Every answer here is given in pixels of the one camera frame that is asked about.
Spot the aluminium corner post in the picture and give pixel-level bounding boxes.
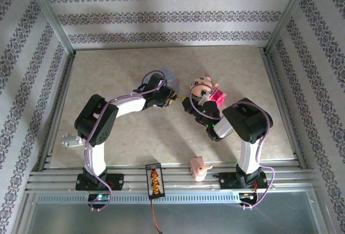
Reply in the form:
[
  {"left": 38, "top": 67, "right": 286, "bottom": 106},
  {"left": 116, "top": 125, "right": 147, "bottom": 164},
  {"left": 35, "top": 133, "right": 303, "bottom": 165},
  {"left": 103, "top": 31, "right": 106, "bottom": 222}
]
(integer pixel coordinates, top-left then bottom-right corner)
[
  {"left": 265, "top": 0, "right": 319, "bottom": 54},
  {"left": 23, "top": 0, "right": 75, "bottom": 57}
]

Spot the small circuit board with wires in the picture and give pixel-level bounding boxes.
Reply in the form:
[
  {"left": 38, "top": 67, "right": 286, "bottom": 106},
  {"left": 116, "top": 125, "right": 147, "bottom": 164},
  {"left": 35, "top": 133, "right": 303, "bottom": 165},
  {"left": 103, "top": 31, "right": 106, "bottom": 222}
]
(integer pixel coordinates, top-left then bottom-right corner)
[{"left": 239, "top": 192, "right": 258, "bottom": 201}]

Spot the aluminium rail frame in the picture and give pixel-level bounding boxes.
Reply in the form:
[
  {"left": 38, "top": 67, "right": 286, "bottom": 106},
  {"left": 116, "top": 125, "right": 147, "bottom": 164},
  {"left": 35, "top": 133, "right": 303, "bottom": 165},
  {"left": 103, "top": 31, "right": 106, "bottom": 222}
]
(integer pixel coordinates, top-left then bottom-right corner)
[{"left": 25, "top": 160, "right": 320, "bottom": 193}]

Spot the orange wire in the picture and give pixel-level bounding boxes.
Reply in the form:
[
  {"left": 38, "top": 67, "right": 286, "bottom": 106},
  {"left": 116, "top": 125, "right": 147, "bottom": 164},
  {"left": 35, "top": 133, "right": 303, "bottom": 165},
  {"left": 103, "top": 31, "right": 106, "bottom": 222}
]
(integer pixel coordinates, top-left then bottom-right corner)
[{"left": 150, "top": 197, "right": 163, "bottom": 234}]

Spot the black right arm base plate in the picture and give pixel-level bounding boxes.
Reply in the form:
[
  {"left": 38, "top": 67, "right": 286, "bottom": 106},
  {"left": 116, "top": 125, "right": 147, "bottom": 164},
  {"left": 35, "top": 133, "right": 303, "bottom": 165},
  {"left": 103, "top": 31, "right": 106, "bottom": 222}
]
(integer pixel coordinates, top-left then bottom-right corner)
[{"left": 218, "top": 171, "right": 269, "bottom": 191}]

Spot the slotted grey cable duct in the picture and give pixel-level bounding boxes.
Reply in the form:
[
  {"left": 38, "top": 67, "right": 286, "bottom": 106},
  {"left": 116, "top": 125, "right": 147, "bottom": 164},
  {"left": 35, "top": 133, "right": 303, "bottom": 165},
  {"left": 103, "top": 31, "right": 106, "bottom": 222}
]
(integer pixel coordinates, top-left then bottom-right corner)
[{"left": 34, "top": 192, "right": 243, "bottom": 204}]

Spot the lavender cartoon tin box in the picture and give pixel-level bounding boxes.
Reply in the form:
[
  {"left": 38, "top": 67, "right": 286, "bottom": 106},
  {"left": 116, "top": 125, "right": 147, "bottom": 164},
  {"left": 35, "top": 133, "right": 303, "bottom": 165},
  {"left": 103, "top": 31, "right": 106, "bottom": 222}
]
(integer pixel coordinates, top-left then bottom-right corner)
[{"left": 158, "top": 67, "right": 181, "bottom": 92}]

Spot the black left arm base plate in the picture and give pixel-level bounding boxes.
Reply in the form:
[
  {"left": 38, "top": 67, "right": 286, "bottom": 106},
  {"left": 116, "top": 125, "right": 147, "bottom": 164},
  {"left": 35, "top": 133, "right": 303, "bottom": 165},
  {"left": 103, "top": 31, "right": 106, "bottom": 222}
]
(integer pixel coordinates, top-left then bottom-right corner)
[{"left": 75, "top": 173, "right": 125, "bottom": 191}]

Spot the aluminium side rail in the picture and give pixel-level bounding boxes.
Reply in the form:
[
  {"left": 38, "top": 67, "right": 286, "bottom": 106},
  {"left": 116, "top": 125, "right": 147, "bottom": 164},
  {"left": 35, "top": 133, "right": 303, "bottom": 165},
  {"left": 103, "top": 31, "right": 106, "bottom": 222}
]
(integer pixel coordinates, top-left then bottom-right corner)
[
  {"left": 260, "top": 47, "right": 307, "bottom": 167},
  {"left": 37, "top": 52, "right": 75, "bottom": 171}
]

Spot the black board with orange connectors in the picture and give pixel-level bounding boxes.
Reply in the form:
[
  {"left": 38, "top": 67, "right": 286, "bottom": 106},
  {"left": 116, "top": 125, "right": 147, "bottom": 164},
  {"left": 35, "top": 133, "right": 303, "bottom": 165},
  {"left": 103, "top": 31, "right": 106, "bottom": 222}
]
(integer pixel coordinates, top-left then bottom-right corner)
[{"left": 145, "top": 163, "right": 165, "bottom": 198}]

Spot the plush doll with pink dress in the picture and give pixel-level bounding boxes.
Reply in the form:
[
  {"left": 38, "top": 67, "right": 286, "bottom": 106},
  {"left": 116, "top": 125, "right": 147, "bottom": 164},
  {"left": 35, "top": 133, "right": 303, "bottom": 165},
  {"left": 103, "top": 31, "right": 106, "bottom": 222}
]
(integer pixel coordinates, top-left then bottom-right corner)
[{"left": 190, "top": 76, "right": 227, "bottom": 107}]

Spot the pink plastic printed device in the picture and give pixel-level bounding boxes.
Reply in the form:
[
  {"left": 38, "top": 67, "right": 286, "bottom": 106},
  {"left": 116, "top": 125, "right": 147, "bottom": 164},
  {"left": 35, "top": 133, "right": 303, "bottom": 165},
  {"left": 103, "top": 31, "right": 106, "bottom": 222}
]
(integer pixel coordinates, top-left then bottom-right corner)
[{"left": 189, "top": 156, "right": 213, "bottom": 183}]

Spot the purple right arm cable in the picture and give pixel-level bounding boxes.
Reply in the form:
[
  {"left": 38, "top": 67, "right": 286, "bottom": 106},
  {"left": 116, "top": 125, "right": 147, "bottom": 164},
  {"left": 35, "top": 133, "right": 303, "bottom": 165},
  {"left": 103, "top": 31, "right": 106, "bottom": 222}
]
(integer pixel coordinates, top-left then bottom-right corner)
[{"left": 189, "top": 87, "right": 277, "bottom": 210}]

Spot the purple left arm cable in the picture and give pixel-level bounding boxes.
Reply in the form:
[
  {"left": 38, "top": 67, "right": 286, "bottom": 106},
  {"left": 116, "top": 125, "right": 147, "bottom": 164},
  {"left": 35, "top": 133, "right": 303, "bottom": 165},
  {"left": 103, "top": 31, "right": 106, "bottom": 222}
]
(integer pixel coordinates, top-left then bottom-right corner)
[{"left": 83, "top": 70, "right": 167, "bottom": 212}]

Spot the small circuit board green light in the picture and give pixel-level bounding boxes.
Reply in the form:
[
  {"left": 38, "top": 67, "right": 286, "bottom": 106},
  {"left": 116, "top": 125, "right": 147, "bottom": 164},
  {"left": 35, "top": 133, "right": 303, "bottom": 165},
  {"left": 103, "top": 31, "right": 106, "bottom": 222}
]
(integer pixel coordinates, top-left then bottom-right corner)
[{"left": 88, "top": 193, "right": 111, "bottom": 202}]

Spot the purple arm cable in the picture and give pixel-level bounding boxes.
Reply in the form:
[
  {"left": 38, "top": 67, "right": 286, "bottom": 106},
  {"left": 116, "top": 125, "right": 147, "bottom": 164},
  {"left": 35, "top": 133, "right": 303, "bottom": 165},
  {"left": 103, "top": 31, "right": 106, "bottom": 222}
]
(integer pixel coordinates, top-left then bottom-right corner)
[
  {"left": 83, "top": 70, "right": 167, "bottom": 212},
  {"left": 189, "top": 87, "right": 277, "bottom": 210}
]

